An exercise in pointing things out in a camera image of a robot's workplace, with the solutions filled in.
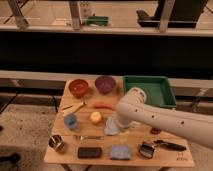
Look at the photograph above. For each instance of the small metal pot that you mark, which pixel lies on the small metal pot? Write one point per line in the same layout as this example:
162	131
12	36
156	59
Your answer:
56	142

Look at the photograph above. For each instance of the green box on shelf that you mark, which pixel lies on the green box on shelf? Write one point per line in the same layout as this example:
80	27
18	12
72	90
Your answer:
97	20

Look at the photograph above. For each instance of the red bowl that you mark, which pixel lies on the red bowl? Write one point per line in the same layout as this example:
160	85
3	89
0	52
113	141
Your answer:
78	87

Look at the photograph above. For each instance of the light blue towel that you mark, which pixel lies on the light blue towel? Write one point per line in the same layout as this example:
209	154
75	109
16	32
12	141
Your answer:
111	128

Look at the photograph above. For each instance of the red chili pepper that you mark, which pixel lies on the red chili pepper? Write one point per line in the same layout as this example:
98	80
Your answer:
102	106

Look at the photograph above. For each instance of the black metal clip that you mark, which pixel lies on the black metal clip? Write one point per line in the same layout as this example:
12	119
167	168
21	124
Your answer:
146	150

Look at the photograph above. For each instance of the green plastic tray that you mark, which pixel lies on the green plastic tray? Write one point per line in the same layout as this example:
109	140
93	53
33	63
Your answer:
157	89

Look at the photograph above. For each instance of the dark brown pinecone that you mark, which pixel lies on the dark brown pinecone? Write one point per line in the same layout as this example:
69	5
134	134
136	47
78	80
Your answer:
155	131

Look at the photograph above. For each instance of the blue rectangular sponge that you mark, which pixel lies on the blue rectangular sponge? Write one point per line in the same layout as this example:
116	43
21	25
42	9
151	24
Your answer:
120	152

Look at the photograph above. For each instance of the black rectangular sponge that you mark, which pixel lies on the black rectangular sponge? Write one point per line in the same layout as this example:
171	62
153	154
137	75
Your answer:
89	152

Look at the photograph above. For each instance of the wooden folding table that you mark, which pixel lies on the wooden folding table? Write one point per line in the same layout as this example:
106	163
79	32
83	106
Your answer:
136	134

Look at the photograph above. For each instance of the blue cup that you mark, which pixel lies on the blue cup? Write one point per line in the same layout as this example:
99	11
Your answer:
70	121

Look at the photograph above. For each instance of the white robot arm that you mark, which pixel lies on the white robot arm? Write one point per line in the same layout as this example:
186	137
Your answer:
195	127

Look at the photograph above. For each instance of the beige wooden spatula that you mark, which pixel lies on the beige wooden spatula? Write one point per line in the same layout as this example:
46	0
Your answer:
72	109

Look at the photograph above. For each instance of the yellow round fruit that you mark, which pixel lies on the yellow round fruit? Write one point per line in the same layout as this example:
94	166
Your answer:
95	117

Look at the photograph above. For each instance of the purple bowl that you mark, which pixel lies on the purple bowl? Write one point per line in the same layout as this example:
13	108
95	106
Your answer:
105	84

